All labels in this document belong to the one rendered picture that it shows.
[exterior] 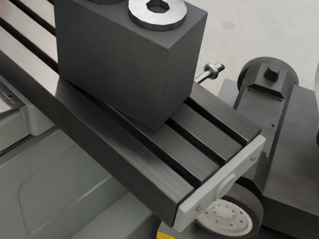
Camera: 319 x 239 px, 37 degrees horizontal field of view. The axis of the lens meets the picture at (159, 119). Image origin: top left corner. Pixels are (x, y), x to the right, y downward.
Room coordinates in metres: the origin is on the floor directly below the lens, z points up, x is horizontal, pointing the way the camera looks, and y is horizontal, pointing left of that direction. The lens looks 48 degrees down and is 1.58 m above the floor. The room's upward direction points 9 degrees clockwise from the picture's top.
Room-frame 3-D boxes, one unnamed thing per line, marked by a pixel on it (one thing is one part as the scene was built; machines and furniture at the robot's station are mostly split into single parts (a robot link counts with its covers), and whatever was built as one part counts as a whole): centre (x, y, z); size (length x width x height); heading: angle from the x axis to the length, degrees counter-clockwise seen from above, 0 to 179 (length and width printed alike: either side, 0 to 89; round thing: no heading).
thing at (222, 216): (0.68, -0.21, 0.50); 0.20 x 0.05 x 0.20; 75
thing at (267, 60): (1.20, -0.34, 0.50); 0.20 x 0.05 x 0.20; 75
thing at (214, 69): (1.15, -0.12, 0.53); 0.22 x 0.06 x 0.06; 143
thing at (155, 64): (0.63, 0.07, 1.05); 0.22 x 0.12 x 0.20; 63
